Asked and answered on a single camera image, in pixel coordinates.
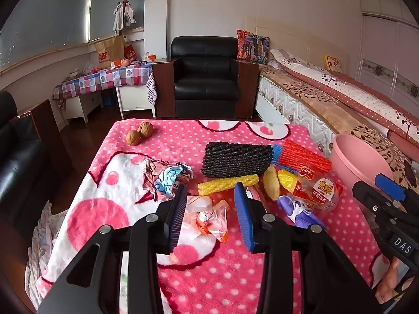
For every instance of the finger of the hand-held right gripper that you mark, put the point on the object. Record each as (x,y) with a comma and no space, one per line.
(389,185)
(365,194)

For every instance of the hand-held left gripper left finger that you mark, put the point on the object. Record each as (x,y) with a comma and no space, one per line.
(176,217)

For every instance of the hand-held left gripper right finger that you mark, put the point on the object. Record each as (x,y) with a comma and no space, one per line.
(244,217)

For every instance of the orange white plastic wrapper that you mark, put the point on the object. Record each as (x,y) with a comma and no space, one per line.
(212,219)

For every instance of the pink plastic basin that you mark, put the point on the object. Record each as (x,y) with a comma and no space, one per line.
(353,163)

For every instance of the yellow foam net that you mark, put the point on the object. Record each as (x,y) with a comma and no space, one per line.
(226,183)

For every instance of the blue printed paper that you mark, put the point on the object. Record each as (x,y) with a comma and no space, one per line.
(168,178)

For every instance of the clear red label snack packet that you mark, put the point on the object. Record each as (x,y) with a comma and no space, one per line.
(320,191)

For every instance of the yellow fruit peel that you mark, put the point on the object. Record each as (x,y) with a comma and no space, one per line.
(271,181)

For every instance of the pink paper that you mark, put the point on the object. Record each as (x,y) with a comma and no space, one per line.
(150,170)

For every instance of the black foam net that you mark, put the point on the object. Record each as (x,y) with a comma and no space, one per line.
(235,158)

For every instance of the purple plastic wrapper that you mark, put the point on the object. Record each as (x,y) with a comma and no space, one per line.
(304,217)

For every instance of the blue foam net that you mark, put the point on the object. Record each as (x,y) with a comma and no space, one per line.
(277,155)

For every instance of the red foam net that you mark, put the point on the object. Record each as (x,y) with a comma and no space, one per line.
(304,157)

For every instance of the person's right hand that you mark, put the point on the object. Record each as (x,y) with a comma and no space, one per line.
(389,281)

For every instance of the bed with cream headboard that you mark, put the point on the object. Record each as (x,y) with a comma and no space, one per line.
(294,104)

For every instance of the floral pink white quilt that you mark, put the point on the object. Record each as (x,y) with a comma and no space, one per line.
(327,78)

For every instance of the yellow pillow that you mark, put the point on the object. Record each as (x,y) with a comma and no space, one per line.
(333,63)

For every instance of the white printed plastic bag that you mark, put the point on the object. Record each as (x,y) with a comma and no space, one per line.
(42,242)

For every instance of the white wardrobe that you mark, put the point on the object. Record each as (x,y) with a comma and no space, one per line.
(389,39)

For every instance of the black leather armchair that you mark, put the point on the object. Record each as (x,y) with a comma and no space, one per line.
(206,72)

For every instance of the side table with checked cloth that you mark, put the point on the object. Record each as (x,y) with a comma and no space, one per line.
(98,78)

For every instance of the orange white box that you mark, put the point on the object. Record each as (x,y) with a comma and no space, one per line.
(151,57)

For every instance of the black leather sofa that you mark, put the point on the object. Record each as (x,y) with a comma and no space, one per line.
(16,170)

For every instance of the red bag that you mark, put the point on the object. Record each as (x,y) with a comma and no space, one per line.
(131,53)

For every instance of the colourful printed cushion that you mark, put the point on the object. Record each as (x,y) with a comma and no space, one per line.
(252,44)

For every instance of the brown paper bag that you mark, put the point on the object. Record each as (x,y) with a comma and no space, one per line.
(109,52)

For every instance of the coat rack with clothes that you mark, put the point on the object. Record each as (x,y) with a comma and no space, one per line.
(124,13)

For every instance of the large window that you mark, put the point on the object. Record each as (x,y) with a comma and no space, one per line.
(49,16)

